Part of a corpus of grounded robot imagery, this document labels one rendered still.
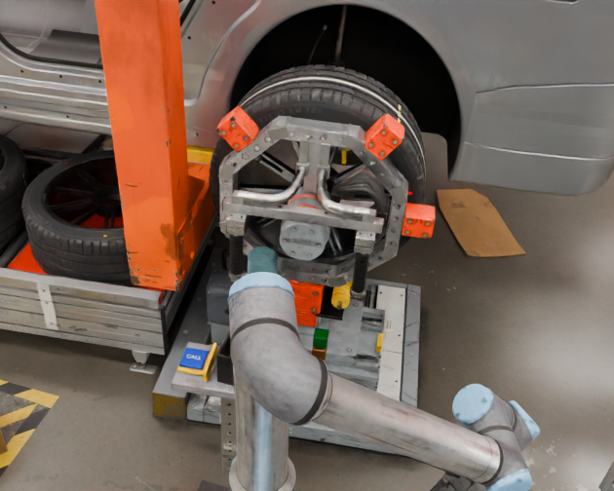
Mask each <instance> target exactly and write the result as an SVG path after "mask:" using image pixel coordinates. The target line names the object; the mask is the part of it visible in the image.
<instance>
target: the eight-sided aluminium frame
mask: <svg viewBox="0 0 614 491"><path fill-rule="evenodd" d="M308 134H310V135H308ZM324 136H325V137H324ZM365 138H366V132H365V131H364V130H363V129H362V128H361V127H360V126H355V125H352V124H349V125H348V124H340V123H333V122H325V121H317V120H310V119H302V118H294V117H290V116H278V117H277V118H276V119H274V120H272V121H271V122H270V123H269V124H268V125H267V126H265V127H264V128H263V129H261V130H260V131H259V132H258V134H257V136H256V138H255V140H254V141H253V142H252V143H251V144H249V145H248V146H247V147H245V148H244V149H243V150H242V151H240V152H239V153H237V152H236V151H235V150H234V151H232V152H230V153H229V154H228V155H227V156H226V157H224V159H223V161H222V163H221V165H220V167H219V176H218V177H219V200H220V222H219V224H220V231H221V232H222V233H223V234H224V235H225V237H226V238H229V239H230V234H226V227H225V226H226V218H227V215H228V213H229V212H227V211H222V201H223V199H224V197H232V194H233V192H234V190H237V191H238V170H239V169H241V168H242V167H243V166H245V165H246V164H248V163H249V162H250V161H252V160H253V159H254V158H256V157H257V156H258V155H260V154H261V153H262V152H264V151H265V150H266V149H268V148H269V147H271V146H272V145H273V144H275V143H276V142H277V141H279V140H280V139H286V140H294V141H300V140H302V141H309V143H317V144H322V143H324V144H330V145H331V146H339V147H346V148H351V149H352V150H353V152H354V153H355V154H356V155H357V156H358V157H359V158H360V159H361V161H362V162H363V163H364V164H365V165H366V166H367V167H368V169H369V170H370V171H371V172H372V173H373V174H374V175H375V176H376V177H377V178H378V180H379V181H380V182H381V183H382V184H383V186H384V187H385V188H386V189H387V190H388V191H389V192H390V193H391V195H392V202H391V207H390V213H389V219H388V225H387V231H386V236H385V239H383V240H381V241H380V242H378V243H376V244H375V245H374V249H373V254H371V255H370V256H369V261H368V268H367V271H370V270H372V269H373V268H375V267H377V266H379V265H381V264H382V263H384V262H386V261H390V260H391V258H393V257H395V256H397V252H398V249H399V241H400V236H401V230H402V226H403V216H404V211H405V205H406V203H407V195H408V181H407V180H406V179H405V178H404V176H403V174H401V173H400V172H399V171H398V170H397V168H396V167H395V166H394V165H393V164H392V163H391V161H390V160H389V159H388V158H387V157H386V158H384V159H383V160H382V161H380V160H379V159H378V158H377V157H375V156H374V155H373V154H372V153H371V152H370V151H369V150H367V149H366V148H365ZM243 239H244V241H243V253H244V254H245V255H248V253H249V252H250V251H251V250H252V249H254V248H256V247H259V246H267V245H266V244H265V243H264V242H262V241H261V240H260V239H259V238H258V237H257V236H256V235H255V234H254V233H253V231H252V230H251V229H250V228H249V227H248V229H247V231H246V233H245V235H244V237H243ZM267 247H268V246H267ZM355 260H356V255H355V256H353V257H351V258H350V259H348V260H346V261H344V262H343V263H341V264H339V265H330V264H324V263H317V262H310V261H303V260H297V259H290V258H283V257H279V256H278V260H277V275H280V276H281V277H282V278H285V279H287V280H291V281H296V282H303V283H315V284H321V285H328V286H330V287H333V286H335V287H340V286H342V285H345V284H347V283H348V282H350V281H352V280H353V275H354V268H355Z"/></svg>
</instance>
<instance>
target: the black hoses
mask: <svg viewBox="0 0 614 491"><path fill-rule="evenodd" d="M329 180H336V174H333V173H330V174H329ZM359 192H363V193H366V194H368V195H369V196H370V197H371V198H372V199H373V200H374V202H375V204H376V205H377V212H376V217H380V218H384V219H385V220H386V219H387V213H388V205H389V196H387V195H385V193H384V191H383V188H382V186H381V184H380V182H379V180H378V178H377V177H376V176H375V175H374V174H373V173H371V172H367V171H364V172H359V173H357V174H355V175H353V176H351V177H349V178H348V179H346V180H344V181H343V182H341V183H338V184H334V183H333V187H332V191H331V196H330V200H331V201H336V202H341V197H342V194H353V193H359Z"/></svg>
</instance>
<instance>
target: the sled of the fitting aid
mask: <svg viewBox="0 0 614 491"><path fill-rule="evenodd" d="M384 321H385V310H381V309H374V308H368V307H363V314H362V321H361V329H360V337H359V345H358V351H357V359H356V364H355V365H350V364H344V363H338V362H331V361H325V360H324V362H325V363H326V365H327V368H328V372H330V373H333V374H335V375H337V376H340V377H342V378H345V379H347V380H349V381H352V382H354V383H357V384H359V385H362V386H364V387H366V388H369V389H371V390H374V391H376V392H377V387H378V382H379V375H380V364H381V354H382V343H383V332H384Z"/></svg>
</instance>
